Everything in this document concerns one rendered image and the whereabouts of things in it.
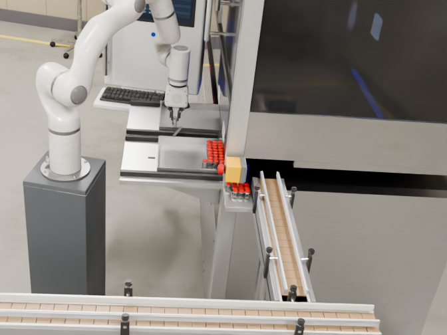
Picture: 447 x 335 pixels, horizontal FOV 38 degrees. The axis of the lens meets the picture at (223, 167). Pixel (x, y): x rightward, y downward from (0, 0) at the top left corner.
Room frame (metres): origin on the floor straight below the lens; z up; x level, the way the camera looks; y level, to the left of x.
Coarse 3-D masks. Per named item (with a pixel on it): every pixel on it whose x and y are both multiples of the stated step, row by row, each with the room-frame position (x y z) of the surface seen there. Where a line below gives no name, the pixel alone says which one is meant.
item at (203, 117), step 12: (192, 108) 2.75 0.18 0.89; (204, 108) 2.75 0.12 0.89; (216, 108) 2.76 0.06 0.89; (168, 120) 2.60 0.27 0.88; (180, 120) 2.62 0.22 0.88; (192, 120) 2.63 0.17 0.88; (204, 120) 2.64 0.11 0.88; (216, 120) 2.66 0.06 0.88; (204, 132) 2.50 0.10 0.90; (216, 132) 2.50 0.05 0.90
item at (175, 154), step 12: (168, 144) 2.38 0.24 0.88; (180, 144) 2.40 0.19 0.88; (192, 144) 2.41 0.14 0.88; (204, 144) 2.41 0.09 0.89; (168, 156) 2.28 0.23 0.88; (180, 156) 2.30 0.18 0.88; (192, 156) 2.31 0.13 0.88; (204, 156) 2.32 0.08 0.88; (168, 168) 2.14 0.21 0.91; (180, 168) 2.15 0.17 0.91; (192, 168) 2.21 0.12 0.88
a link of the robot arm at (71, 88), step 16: (112, 0) 2.28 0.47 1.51; (128, 0) 2.23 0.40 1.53; (144, 0) 2.28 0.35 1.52; (96, 16) 2.24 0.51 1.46; (112, 16) 2.22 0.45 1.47; (128, 16) 2.23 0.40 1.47; (96, 32) 2.20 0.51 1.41; (112, 32) 2.24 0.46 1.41; (80, 48) 2.16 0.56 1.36; (96, 48) 2.18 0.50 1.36; (80, 64) 2.12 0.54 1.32; (64, 80) 2.06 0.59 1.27; (80, 80) 2.08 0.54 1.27; (64, 96) 2.03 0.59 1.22; (80, 96) 2.06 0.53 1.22
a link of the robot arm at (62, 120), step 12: (48, 72) 2.12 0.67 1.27; (60, 72) 2.11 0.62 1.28; (36, 84) 2.14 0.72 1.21; (48, 84) 2.09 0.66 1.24; (48, 96) 2.13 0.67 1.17; (48, 108) 2.11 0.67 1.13; (60, 108) 2.12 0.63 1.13; (72, 108) 2.15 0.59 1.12; (48, 120) 2.10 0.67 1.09; (60, 120) 2.08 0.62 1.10; (72, 120) 2.09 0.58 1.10; (60, 132) 2.07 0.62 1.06; (72, 132) 2.09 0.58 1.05
